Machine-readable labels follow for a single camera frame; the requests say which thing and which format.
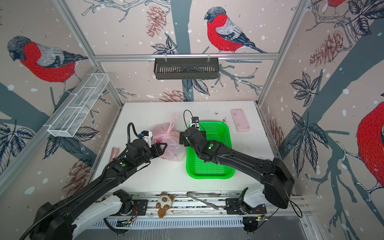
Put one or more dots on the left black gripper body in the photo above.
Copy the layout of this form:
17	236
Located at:
148	154

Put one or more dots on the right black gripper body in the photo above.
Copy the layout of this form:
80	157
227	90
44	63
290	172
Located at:
188	143

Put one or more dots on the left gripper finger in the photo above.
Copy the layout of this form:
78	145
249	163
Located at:
157	153
160	146

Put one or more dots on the pink plastic bag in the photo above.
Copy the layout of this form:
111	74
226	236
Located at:
166	133

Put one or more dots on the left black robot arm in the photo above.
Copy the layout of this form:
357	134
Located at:
57	222

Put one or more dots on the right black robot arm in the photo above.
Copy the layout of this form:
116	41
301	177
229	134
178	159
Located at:
274	175

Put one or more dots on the brown plush toy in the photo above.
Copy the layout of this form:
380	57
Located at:
164	203

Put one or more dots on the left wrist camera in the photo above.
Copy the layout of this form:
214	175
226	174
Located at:
147	136

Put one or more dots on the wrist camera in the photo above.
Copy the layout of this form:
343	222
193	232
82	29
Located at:
147	136
195	122

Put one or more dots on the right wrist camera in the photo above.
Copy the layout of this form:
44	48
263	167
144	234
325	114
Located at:
195	122

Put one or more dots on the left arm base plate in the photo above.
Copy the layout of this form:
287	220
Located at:
134	208

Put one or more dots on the black hanging wall basket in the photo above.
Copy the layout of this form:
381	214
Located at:
187	69

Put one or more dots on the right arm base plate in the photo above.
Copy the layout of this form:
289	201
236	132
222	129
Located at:
236	207

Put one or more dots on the white wire mesh shelf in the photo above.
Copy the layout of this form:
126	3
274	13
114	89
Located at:
81	102

